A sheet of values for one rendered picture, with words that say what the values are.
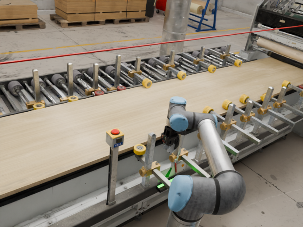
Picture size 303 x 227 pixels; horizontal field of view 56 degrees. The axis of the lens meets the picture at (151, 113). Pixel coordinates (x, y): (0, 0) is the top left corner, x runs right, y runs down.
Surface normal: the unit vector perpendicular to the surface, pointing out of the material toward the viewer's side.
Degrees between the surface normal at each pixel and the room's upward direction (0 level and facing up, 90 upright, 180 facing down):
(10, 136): 0
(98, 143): 0
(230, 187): 20
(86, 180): 90
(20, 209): 90
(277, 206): 0
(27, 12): 90
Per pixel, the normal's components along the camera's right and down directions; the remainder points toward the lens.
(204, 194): 0.09, -0.35
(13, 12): 0.62, 0.47
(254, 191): 0.12, -0.85
